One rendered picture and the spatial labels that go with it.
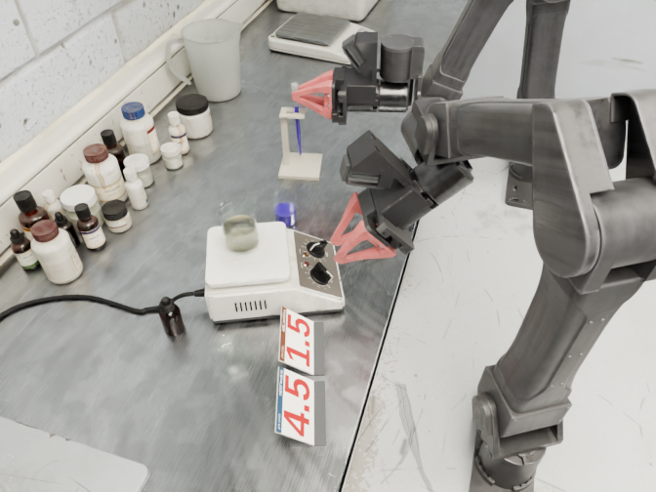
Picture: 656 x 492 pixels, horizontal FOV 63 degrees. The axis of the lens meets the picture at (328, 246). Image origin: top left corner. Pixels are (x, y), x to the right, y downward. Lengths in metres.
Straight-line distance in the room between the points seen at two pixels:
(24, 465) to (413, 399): 0.48
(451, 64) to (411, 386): 0.52
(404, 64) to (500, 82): 1.23
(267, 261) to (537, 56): 0.54
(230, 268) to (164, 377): 0.17
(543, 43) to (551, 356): 0.58
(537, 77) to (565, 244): 0.61
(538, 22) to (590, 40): 1.15
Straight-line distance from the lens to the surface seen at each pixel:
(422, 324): 0.82
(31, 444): 0.79
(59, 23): 1.14
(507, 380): 0.58
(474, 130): 0.56
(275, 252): 0.79
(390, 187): 0.67
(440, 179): 0.66
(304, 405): 0.72
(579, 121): 0.42
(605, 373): 0.85
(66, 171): 1.11
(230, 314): 0.80
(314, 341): 0.79
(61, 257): 0.92
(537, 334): 0.52
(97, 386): 0.82
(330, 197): 1.02
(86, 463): 0.75
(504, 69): 2.13
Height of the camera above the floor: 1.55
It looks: 45 degrees down
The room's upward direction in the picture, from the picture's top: straight up
